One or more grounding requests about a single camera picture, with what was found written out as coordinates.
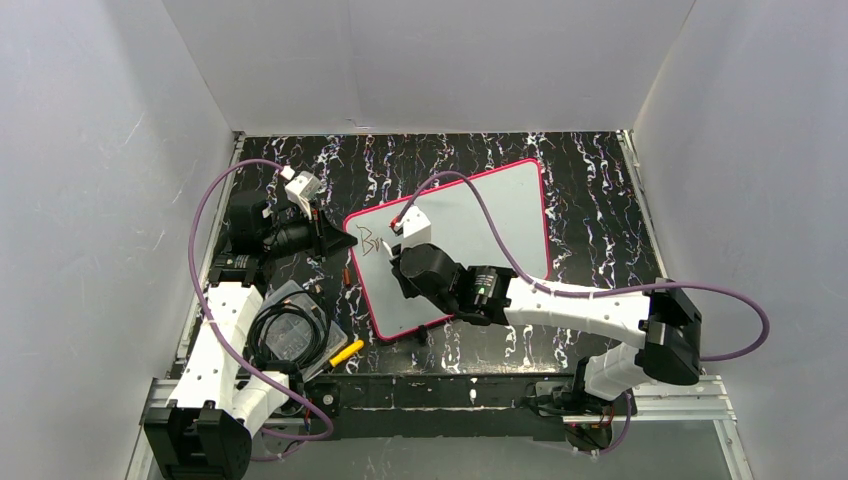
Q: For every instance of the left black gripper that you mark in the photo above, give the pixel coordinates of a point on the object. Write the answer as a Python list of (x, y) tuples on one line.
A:
[(319, 237)]

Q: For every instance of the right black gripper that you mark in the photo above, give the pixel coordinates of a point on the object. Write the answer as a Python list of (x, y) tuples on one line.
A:
[(403, 266)]

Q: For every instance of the white marker pen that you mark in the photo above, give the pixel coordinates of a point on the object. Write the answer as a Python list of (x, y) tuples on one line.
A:
[(387, 249)]

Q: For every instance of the pink framed whiteboard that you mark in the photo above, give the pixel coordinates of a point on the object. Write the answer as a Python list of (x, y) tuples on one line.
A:
[(514, 196)]

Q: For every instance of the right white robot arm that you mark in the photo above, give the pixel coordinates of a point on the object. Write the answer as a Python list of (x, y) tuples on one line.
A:
[(657, 331)]

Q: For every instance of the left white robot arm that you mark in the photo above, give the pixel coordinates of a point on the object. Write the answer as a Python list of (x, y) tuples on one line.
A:
[(206, 428)]

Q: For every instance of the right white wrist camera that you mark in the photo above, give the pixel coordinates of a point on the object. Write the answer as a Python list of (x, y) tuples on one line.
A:
[(413, 228)]

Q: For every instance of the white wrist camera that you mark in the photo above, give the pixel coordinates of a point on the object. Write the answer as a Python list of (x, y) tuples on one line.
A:
[(413, 228), (301, 189)]

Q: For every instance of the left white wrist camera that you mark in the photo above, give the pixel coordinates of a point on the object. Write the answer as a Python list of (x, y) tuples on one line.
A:
[(301, 189)]

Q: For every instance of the yellow handled tool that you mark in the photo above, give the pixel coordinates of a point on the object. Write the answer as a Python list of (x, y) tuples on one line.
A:
[(346, 353)]

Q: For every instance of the aluminium frame rail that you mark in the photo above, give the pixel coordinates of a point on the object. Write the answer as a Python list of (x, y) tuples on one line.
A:
[(706, 401)]

